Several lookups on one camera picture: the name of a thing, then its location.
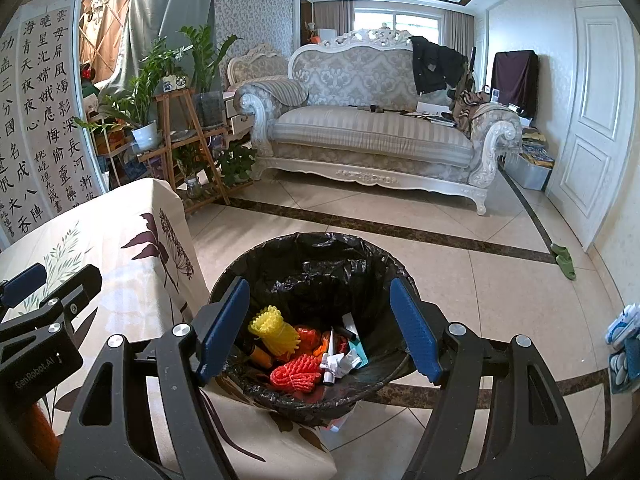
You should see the person's left forearm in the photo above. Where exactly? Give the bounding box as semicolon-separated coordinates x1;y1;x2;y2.
22;402;55;454

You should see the pile of papers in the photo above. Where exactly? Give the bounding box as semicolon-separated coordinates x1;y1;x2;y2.
404;101;457;127

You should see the black jacket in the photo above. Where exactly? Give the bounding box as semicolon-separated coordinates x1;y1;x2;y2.
410;36;472;97

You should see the clear storage box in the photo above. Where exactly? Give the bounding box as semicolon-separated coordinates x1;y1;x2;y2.
504;129;557;193

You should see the window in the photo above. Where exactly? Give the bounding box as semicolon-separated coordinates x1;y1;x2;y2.
352;9;444;44

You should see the yellow foam fruit net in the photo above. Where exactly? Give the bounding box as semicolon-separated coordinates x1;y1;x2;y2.
248;305;302;362

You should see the small plant in glass jar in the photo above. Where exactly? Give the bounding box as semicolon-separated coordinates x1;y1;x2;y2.
174;144;207;199

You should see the amber bottle with orange label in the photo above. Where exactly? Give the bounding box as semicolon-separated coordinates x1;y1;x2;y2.
245;344;276;368

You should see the brown patterned cloth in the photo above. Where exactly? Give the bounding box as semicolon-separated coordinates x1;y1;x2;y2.
451;88;494;137

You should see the plant in patterned pot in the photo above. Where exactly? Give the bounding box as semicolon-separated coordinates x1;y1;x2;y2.
145;41;194;93

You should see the orange plastic bag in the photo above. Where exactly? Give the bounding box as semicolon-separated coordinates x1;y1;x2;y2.
294;324;352;362

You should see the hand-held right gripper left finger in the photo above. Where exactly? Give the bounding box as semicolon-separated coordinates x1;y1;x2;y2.
55;277;251;480

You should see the black stick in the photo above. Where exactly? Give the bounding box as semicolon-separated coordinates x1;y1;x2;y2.
349;103;407;114

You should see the green plant in white pot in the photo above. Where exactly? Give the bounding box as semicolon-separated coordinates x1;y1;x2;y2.
89;49;168;152

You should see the low leafy green plant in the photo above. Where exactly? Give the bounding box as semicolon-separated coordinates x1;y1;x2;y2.
215;141;259;187

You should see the brown curtain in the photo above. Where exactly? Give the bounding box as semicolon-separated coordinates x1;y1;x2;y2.
79;0;139;84

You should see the white panelled door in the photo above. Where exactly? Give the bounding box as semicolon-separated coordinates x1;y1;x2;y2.
544;0;639;254

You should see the white side table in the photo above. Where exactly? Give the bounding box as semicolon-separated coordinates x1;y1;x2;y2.
221;94;254;137

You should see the ornate white armchair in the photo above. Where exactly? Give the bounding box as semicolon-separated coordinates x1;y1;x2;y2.
226;42;292;94

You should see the wooden plant stand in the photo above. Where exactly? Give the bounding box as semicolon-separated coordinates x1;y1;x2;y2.
136;88;257;207

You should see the red foam fruit net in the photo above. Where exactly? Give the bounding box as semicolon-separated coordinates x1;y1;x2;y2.
270;354;324;394

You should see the ornate white grey sofa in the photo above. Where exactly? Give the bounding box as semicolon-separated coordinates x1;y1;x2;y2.
235;29;524;217

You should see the teal tube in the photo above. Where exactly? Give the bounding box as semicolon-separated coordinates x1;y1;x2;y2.
347;339;372;367

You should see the white paper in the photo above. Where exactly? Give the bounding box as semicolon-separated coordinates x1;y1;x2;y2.
320;351;364;387

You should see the bin with black liner bag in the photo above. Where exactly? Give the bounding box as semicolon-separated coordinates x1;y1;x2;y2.
207;231;423;428

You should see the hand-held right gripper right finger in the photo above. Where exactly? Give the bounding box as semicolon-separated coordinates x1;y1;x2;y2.
389;277;586;480

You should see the beige window curtain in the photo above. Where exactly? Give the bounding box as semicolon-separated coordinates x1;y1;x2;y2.
442;10;477;54
312;0;355;39

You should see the grey curtain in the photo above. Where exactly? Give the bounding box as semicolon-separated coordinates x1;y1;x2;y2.
100;0;219;107

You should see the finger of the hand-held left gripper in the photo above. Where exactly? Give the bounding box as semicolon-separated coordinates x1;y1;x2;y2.
0;263;48;318
0;265;103;346

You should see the floral beige tablecloth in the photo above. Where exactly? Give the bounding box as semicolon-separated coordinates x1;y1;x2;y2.
0;177;334;480

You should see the white blue slipper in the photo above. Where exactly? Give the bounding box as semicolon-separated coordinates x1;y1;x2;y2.
605;302;640;347
608;349;640;385

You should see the dark maroon cloth cover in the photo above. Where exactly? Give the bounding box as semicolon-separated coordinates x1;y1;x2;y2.
490;50;541;119

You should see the tall plant in dark pot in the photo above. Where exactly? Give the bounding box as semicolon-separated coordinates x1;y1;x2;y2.
179;24;244;129

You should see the white calligraphy scroll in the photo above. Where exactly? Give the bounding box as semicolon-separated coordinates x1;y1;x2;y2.
17;0;97;222
0;30;48;252

